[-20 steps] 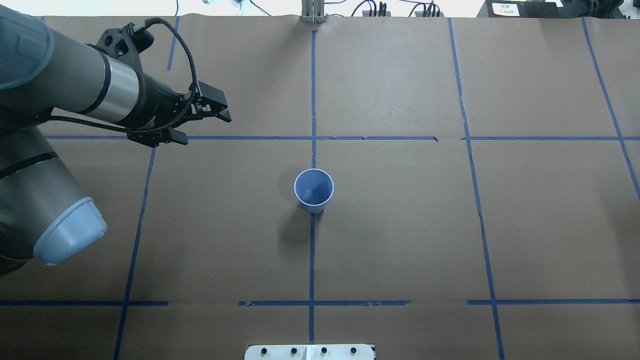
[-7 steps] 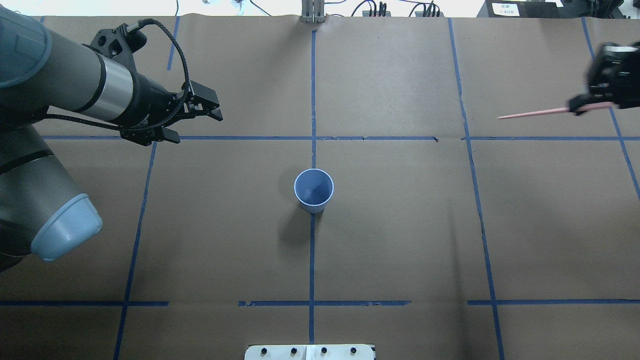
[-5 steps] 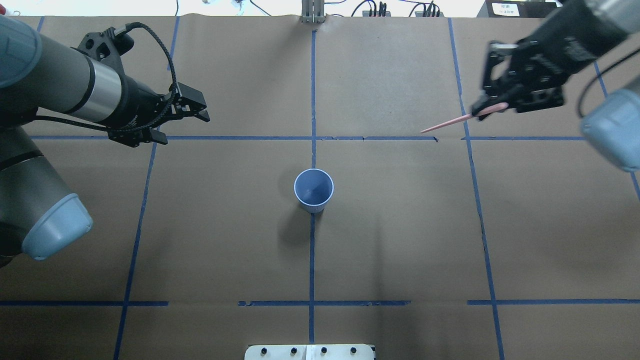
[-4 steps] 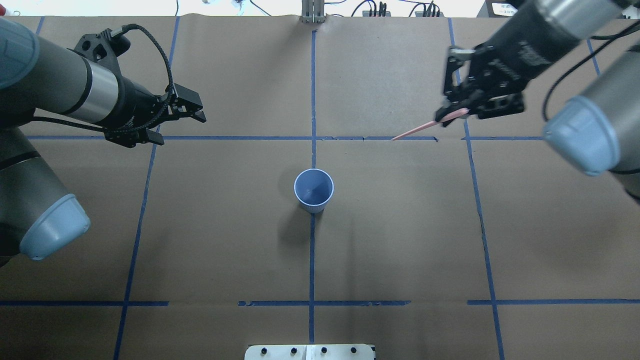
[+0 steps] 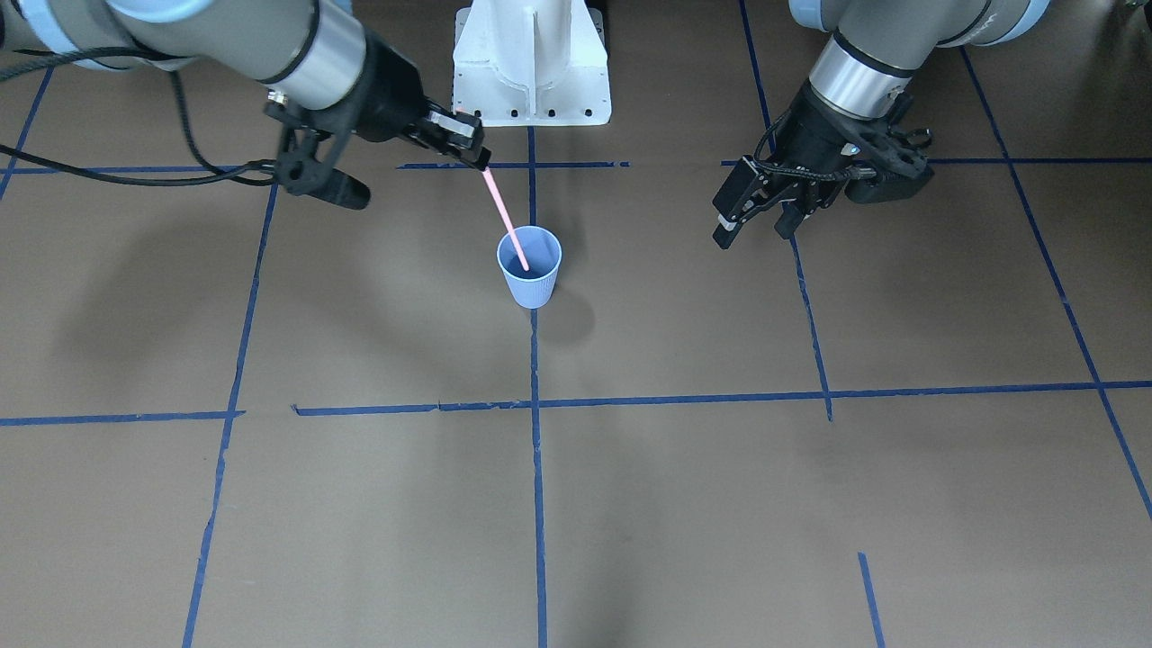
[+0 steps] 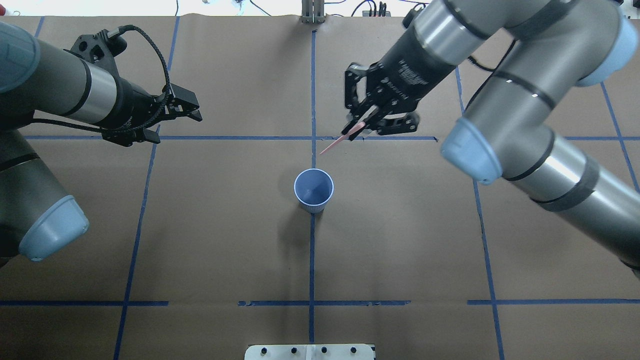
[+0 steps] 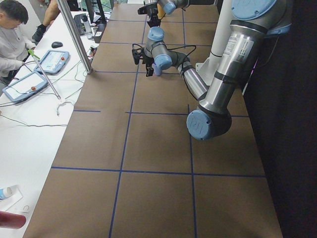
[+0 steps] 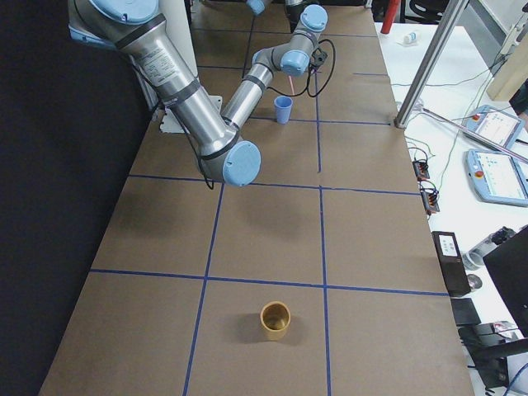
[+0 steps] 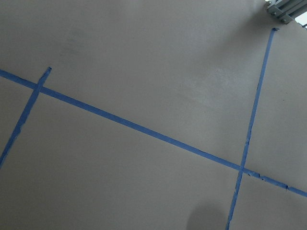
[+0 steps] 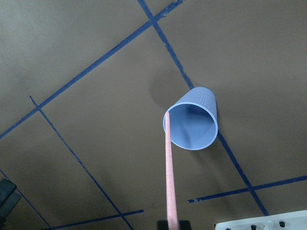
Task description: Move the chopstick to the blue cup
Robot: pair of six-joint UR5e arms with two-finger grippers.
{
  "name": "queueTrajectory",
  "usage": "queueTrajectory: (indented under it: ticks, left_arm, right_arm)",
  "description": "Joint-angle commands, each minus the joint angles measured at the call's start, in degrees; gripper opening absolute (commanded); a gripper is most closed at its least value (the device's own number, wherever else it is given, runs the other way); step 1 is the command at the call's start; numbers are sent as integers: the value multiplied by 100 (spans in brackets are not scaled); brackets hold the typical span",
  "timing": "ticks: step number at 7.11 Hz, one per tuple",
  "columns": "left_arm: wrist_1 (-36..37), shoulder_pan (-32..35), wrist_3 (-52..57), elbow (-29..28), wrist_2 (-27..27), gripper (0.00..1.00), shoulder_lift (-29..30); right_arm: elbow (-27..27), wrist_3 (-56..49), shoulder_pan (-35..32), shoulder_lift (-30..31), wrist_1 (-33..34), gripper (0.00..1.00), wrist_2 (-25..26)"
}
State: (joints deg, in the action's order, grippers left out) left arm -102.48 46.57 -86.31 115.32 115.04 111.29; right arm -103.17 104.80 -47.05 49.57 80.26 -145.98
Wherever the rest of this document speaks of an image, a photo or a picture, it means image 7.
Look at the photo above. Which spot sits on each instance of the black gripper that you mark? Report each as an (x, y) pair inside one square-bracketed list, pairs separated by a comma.
[(153, 12), (148, 61)]

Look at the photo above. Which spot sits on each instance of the blue ribbed plastic cup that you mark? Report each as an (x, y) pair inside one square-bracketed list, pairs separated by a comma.
[(157, 69)]

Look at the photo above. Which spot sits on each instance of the yellow bamboo cup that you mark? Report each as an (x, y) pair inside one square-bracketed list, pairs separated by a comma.
[(161, 12)]

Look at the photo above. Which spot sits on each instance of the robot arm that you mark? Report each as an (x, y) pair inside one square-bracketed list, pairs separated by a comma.
[(169, 6), (241, 29)]

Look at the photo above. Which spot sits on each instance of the clear water bottle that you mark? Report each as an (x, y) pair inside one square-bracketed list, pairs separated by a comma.
[(88, 30)]

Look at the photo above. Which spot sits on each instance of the black keyboard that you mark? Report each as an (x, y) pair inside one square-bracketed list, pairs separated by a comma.
[(79, 24)]

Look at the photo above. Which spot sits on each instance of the reacher grabber tool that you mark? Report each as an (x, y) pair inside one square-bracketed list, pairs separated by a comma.
[(38, 68)]

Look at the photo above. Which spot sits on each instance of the teach pendant far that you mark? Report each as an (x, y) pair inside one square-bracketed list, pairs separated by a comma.
[(53, 61)]

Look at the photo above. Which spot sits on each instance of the teach pendant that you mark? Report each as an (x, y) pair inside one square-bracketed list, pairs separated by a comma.
[(53, 61), (25, 87)]

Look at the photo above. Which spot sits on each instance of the black computer mouse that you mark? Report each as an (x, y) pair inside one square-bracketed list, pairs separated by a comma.
[(55, 45)]

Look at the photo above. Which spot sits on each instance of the teach pendant near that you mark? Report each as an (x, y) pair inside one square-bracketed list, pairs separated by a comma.
[(25, 87)]

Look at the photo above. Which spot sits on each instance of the person in white shirt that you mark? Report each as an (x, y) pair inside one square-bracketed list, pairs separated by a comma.
[(14, 46)]

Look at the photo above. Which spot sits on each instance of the white blue tube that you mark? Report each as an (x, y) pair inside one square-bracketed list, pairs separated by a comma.
[(5, 193)]

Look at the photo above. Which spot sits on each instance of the red cylinder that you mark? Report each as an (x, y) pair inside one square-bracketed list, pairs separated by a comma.
[(11, 221)]

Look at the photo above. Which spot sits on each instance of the white camera mast pedestal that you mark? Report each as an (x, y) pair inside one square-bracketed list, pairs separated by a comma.
[(207, 68)]

